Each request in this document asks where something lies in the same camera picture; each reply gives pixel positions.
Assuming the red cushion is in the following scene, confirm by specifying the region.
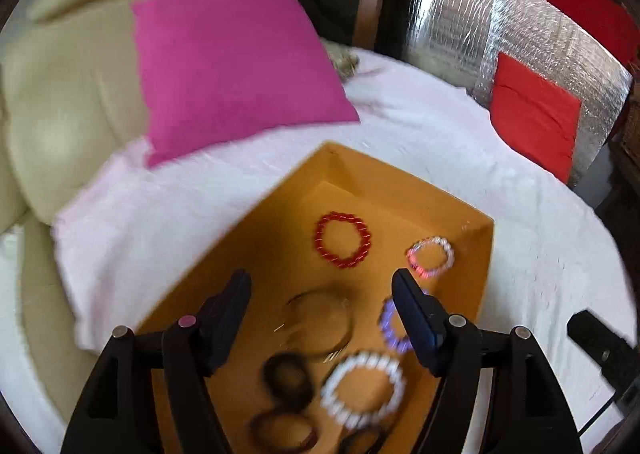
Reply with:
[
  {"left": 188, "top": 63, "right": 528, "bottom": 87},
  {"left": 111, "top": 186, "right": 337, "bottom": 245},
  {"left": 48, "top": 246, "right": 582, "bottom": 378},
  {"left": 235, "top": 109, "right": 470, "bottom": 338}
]
[{"left": 490, "top": 52, "right": 583, "bottom": 185}]

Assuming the black hair tie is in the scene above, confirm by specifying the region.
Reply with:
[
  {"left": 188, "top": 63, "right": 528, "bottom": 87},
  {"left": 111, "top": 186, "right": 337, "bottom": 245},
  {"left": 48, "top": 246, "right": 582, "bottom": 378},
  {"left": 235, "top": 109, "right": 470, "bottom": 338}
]
[
  {"left": 262, "top": 353, "right": 316, "bottom": 410},
  {"left": 337, "top": 426, "right": 388, "bottom": 454}
]

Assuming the magenta cushion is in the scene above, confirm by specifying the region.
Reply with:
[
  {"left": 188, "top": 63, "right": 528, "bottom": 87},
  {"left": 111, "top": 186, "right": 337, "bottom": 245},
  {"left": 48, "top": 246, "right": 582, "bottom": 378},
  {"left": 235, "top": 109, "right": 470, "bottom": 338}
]
[{"left": 131, "top": 0, "right": 362, "bottom": 169}]

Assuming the cream sofa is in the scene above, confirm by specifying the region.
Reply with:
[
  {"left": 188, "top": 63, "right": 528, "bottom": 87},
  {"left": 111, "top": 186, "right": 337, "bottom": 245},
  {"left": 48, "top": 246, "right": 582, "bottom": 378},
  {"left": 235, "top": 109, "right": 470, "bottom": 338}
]
[{"left": 0, "top": 0, "right": 211, "bottom": 427}]

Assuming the black cable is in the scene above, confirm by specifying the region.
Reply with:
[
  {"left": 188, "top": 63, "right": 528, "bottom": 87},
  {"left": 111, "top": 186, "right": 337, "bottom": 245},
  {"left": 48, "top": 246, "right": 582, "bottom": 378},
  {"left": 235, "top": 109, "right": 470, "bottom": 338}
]
[{"left": 577, "top": 391, "right": 623, "bottom": 436}]

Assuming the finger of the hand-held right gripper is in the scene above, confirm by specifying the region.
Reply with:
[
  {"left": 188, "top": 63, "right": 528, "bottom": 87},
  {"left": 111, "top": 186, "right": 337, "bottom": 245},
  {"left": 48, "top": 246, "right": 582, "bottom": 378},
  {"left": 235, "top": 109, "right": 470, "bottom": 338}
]
[{"left": 566, "top": 310, "right": 637, "bottom": 406}]

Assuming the pink and clear bead bracelet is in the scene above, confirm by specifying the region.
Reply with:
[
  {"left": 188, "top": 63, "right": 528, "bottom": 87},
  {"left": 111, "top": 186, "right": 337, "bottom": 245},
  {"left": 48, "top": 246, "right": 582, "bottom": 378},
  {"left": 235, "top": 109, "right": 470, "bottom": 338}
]
[{"left": 406, "top": 235, "right": 456, "bottom": 281}]

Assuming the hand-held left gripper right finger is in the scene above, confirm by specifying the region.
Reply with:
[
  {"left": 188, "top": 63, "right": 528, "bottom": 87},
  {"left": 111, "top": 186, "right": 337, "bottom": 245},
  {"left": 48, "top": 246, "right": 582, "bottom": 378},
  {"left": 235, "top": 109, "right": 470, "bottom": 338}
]
[{"left": 391, "top": 268, "right": 583, "bottom": 454}]

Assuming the silver foil mat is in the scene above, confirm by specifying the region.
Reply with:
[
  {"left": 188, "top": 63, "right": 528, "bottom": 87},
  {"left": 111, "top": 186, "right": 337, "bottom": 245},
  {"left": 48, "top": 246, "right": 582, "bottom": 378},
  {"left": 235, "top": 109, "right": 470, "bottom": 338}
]
[{"left": 402, "top": 0, "right": 633, "bottom": 187}]

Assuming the dark wooden shelf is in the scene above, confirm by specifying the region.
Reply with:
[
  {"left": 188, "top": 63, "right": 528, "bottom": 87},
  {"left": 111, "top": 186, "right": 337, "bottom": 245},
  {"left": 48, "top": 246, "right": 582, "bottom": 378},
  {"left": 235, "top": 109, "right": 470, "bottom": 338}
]
[{"left": 595, "top": 94, "right": 640, "bottom": 235}]

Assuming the orange cardboard box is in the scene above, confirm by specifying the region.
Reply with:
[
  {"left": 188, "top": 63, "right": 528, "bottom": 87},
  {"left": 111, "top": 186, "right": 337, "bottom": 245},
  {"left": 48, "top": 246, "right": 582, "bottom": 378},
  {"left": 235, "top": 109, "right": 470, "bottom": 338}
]
[{"left": 135, "top": 140, "right": 496, "bottom": 454}]

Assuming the red bead bracelet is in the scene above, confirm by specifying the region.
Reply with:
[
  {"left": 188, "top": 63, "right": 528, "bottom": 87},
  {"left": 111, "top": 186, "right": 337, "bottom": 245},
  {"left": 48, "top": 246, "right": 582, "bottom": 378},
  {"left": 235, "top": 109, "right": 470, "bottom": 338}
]
[{"left": 314, "top": 211, "right": 373, "bottom": 269}]

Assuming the silver metal bangle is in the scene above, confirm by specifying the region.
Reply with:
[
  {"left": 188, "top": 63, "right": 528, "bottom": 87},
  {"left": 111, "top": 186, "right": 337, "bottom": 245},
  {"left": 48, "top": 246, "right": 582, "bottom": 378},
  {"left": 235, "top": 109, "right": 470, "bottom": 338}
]
[{"left": 277, "top": 288, "right": 356, "bottom": 362}]

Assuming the purple bead bracelet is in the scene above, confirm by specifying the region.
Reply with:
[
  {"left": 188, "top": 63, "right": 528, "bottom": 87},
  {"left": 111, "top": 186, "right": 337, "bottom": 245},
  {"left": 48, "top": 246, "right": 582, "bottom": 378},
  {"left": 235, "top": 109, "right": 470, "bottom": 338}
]
[{"left": 377, "top": 294, "right": 416, "bottom": 352}]

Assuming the patterned cloth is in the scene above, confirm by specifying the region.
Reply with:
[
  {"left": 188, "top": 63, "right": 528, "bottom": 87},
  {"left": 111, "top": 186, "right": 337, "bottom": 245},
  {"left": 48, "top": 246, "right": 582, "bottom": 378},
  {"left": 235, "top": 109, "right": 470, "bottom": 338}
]
[{"left": 325, "top": 40, "right": 362, "bottom": 81}]

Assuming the white bead bracelet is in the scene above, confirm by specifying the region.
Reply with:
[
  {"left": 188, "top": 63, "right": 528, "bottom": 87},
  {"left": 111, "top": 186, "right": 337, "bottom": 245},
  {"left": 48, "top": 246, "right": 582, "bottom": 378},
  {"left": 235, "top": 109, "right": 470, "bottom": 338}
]
[{"left": 320, "top": 351, "right": 405, "bottom": 427}]

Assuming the dark brown hair tie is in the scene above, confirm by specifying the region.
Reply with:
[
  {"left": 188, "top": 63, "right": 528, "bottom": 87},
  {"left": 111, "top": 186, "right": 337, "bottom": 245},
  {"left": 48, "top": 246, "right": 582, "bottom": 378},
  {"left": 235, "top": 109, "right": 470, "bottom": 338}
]
[{"left": 248, "top": 411, "right": 319, "bottom": 454}]

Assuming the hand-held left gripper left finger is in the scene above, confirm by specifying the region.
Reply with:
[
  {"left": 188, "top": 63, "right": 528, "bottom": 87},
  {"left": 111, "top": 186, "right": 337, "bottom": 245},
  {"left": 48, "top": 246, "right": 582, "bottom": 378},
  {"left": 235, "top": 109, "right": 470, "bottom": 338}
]
[{"left": 60, "top": 268, "right": 253, "bottom": 454}]

